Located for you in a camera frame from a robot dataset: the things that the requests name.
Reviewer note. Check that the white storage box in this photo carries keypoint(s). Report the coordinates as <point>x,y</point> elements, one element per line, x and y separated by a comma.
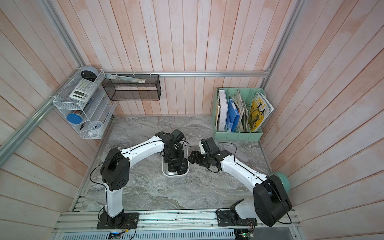
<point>165,166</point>

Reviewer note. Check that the ruler on basket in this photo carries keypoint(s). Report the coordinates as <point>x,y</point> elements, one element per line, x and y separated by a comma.
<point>125,78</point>

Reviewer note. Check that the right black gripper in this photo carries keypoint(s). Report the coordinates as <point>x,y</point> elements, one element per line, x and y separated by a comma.
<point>197,159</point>

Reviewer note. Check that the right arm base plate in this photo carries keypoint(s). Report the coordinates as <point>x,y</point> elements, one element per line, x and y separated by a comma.
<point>231,218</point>

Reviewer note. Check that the white wire shelf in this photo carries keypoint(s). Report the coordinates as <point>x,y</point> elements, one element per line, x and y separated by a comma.
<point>98,108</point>

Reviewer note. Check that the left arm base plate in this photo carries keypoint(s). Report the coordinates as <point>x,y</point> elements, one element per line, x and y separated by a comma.
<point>121,221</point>

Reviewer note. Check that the white round speaker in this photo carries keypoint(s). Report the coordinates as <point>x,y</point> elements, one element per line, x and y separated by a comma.
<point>89,73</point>

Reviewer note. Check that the papers in organizer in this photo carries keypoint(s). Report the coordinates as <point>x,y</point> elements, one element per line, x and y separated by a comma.
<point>244,113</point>

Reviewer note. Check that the black mesh basket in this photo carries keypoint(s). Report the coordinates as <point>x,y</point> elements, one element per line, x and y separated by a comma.
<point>125,91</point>

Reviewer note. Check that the blue lid container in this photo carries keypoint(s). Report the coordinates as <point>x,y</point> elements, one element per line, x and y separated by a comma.
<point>75,117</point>

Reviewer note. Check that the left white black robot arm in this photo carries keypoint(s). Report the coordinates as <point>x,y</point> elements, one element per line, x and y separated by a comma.
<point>115,170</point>

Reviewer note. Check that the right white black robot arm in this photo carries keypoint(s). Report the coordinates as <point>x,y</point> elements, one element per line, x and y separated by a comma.
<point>270,192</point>

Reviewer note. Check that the yellow magazine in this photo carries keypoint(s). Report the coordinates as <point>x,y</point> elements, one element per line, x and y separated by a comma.
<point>261,108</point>

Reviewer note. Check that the white calculator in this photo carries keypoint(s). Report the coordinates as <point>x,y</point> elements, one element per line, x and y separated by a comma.
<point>83,90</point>

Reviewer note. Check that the blue folder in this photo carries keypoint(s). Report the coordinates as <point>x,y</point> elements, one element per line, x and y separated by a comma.
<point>233,116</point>

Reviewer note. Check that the green file organizer box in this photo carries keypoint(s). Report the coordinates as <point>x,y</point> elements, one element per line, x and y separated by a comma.
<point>247,95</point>

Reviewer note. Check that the green round clock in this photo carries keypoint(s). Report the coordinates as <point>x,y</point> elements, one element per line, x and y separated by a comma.
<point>284,180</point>

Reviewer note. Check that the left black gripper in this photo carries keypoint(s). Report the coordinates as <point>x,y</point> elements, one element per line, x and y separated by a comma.
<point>180,155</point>

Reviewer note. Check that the white book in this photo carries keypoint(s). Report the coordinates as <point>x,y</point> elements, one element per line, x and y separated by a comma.
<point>223,111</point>

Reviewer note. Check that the black mouse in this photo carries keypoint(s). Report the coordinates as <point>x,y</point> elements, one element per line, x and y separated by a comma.
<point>173,167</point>
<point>183,167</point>

